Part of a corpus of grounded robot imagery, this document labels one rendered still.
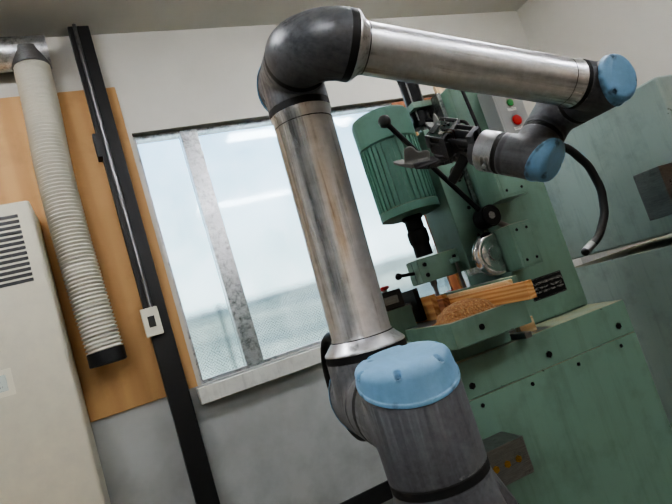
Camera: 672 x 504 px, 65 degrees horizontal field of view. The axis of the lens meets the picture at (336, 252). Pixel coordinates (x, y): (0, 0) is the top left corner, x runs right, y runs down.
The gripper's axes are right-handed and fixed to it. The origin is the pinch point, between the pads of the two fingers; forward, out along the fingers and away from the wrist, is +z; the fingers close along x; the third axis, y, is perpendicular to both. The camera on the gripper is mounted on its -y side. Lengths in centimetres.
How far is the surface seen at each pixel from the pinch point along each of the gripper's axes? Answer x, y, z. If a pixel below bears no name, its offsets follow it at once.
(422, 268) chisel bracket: 14.4, -31.8, -3.1
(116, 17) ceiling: -36, 15, 197
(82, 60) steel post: -8, 10, 195
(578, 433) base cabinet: 29, -58, -50
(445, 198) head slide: -5.3, -24.2, -0.8
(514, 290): 18.6, -19.9, -34.1
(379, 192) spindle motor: 4.5, -16.0, 13.0
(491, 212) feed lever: -5.3, -25.3, -15.0
